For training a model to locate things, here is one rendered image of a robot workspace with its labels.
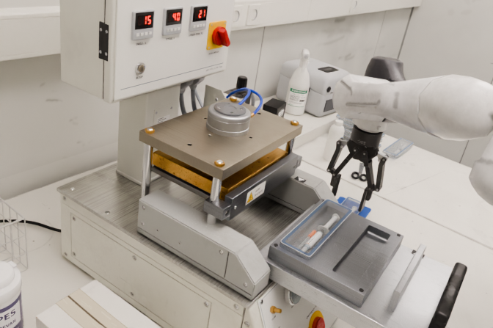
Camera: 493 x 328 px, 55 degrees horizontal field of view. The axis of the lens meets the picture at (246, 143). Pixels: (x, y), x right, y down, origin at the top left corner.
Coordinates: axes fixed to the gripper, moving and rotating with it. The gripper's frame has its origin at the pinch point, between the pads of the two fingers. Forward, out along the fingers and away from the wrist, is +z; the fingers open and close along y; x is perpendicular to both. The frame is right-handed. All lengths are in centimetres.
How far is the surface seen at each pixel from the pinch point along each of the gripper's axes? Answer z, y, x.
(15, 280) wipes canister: -6, -30, -78
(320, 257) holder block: -17, 10, -52
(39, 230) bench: 8, -53, -57
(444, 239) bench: 7.9, 26.1, 11.5
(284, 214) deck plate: -10.3, -3.6, -35.9
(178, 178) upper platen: -20, -18, -54
